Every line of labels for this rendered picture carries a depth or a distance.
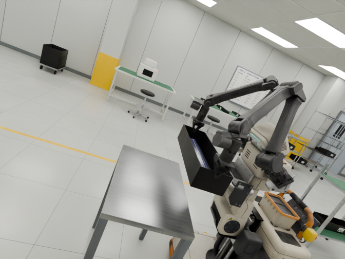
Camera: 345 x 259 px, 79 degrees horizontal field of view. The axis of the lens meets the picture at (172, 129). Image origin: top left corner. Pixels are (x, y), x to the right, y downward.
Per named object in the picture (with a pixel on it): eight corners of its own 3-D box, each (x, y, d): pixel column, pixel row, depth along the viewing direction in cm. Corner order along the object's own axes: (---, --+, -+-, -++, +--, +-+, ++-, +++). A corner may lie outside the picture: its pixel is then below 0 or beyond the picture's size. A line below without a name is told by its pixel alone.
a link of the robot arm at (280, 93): (304, 90, 101) (283, 91, 111) (301, 79, 99) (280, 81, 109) (245, 138, 87) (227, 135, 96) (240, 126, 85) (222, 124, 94)
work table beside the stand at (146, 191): (142, 236, 188) (178, 163, 165) (137, 335, 123) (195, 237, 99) (93, 224, 179) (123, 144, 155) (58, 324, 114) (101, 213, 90)
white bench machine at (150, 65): (136, 73, 532) (142, 55, 518) (152, 79, 546) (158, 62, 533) (136, 75, 499) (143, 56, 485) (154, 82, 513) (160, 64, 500)
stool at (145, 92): (123, 111, 477) (133, 86, 459) (139, 112, 521) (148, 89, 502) (138, 122, 453) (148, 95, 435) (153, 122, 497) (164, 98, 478)
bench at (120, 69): (109, 94, 563) (119, 65, 539) (161, 113, 598) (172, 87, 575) (104, 100, 493) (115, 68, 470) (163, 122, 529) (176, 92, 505)
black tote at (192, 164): (222, 196, 100) (233, 178, 97) (190, 186, 97) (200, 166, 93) (198, 145, 154) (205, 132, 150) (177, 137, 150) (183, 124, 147)
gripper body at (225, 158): (219, 166, 89) (228, 152, 86) (213, 155, 98) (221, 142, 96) (233, 171, 90) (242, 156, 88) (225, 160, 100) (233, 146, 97)
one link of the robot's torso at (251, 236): (232, 229, 158) (249, 204, 150) (248, 265, 131) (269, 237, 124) (200, 220, 152) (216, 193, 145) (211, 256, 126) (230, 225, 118)
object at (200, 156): (212, 187, 102) (215, 182, 101) (199, 183, 100) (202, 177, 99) (193, 144, 149) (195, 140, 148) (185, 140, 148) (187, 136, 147)
